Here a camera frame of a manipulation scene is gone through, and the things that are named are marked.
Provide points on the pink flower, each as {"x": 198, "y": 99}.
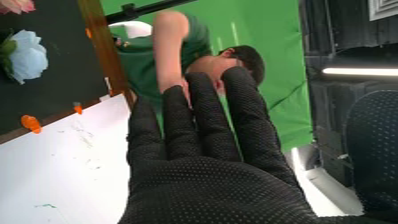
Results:
{"x": 15, "y": 5}

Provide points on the dark mat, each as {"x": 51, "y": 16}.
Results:
{"x": 65, "y": 76}

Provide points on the black stand pole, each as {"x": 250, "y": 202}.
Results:
{"x": 143, "y": 9}

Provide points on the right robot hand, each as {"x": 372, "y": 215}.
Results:
{"x": 207, "y": 186}

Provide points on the white sheet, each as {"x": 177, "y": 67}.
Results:
{"x": 60, "y": 173}

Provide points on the white flower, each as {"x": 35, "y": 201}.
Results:
{"x": 29, "y": 56}

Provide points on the person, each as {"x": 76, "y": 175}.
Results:
{"x": 172, "y": 50}

